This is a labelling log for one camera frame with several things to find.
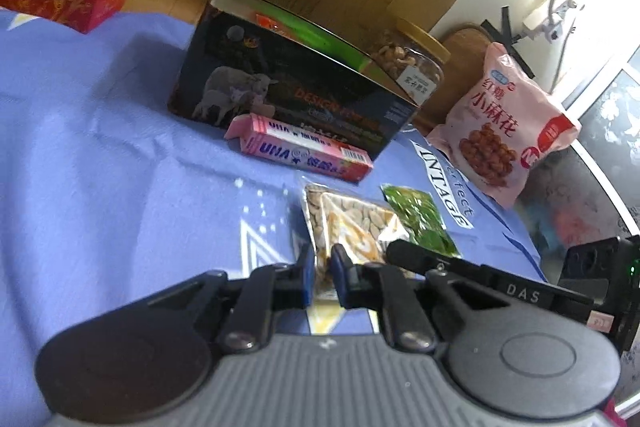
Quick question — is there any black tape cross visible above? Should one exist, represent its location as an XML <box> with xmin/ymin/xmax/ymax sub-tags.
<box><xmin>479</xmin><ymin>4</ymin><xmax>538</xmax><ymax>80</ymax></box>

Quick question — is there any nut jar with wooden lid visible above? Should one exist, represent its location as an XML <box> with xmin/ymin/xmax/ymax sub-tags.
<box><xmin>366</xmin><ymin>18</ymin><xmax>452</xmax><ymax>108</ymax></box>

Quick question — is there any clear nut packet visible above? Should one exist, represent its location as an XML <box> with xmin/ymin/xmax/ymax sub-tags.
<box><xmin>299</xmin><ymin>176</ymin><xmax>417</xmax><ymax>335</ymax></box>

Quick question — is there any woven wooden board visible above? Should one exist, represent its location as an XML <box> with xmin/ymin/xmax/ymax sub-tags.
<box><xmin>411</xmin><ymin>23</ymin><xmax>507</xmax><ymax>135</ymax></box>

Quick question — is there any long pink candy box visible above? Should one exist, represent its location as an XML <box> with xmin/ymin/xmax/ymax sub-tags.
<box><xmin>224</xmin><ymin>112</ymin><xmax>375</xmax><ymax>184</ymax></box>

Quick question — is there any pink snack bag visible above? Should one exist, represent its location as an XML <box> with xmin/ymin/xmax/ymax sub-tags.
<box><xmin>426</xmin><ymin>42</ymin><xmax>584</xmax><ymax>210</ymax></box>

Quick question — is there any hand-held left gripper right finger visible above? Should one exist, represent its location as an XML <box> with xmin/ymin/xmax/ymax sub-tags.
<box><xmin>331</xmin><ymin>243</ymin><xmax>510</xmax><ymax>354</ymax></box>

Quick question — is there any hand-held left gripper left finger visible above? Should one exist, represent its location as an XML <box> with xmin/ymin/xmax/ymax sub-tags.
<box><xmin>145</xmin><ymin>244</ymin><xmax>317</xmax><ymax>354</ymax></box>

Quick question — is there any dark green seaweed packet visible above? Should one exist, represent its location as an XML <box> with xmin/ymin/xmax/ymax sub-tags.
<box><xmin>380</xmin><ymin>183</ymin><xmax>462</xmax><ymax>261</ymax></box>

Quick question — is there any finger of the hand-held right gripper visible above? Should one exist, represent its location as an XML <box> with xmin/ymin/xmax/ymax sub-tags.
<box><xmin>387</xmin><ymin>239</ymin><xmax>483</xmax><ymax>291</ymax></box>

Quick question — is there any blue printed blanket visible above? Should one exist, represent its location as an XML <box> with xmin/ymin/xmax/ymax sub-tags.
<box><xmin>0</xmin><ymin>6</ymin><xmax>563</xmax><ymax>427</ymax></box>

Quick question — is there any black cardboard box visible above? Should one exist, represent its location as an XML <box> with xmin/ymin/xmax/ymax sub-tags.
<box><xmin>166</xmin><ymin>0</ymin><xmax>422</xmax><ymax>161</ymax></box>

